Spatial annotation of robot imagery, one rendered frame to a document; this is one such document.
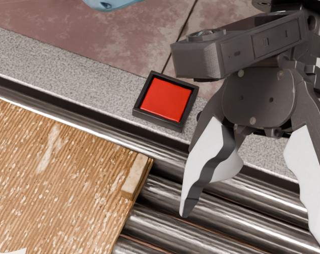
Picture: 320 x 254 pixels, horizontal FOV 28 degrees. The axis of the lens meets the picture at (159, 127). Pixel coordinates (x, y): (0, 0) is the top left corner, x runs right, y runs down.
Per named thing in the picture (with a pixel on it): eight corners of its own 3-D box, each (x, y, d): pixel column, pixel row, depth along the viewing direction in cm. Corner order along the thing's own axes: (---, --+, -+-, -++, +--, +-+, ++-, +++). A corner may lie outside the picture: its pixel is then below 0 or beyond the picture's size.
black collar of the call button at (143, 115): (150, 76, 95) (151, 69, 93) (198, 92, 94) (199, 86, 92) (131, 116, 91) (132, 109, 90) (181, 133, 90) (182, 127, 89)
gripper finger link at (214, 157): (220, 220, 58) (279, 146, 54) (173, 217, 54) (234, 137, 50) (204, 196, 60) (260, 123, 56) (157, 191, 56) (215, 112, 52)
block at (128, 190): (137, 161, 85) (138, 150, 83) (149, 166, 85) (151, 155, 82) (119, 197, 82) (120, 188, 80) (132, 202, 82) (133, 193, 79)
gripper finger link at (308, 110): (355, 166, 44) (309, 65, 48) (342, 164, 43) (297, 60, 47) (303, 196, 47) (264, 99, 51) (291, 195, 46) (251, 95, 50)
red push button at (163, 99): (153, 81, 94) (154, 76, 93) (191, 95, 94) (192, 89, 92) (138, 113, 91) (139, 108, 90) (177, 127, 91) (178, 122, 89)
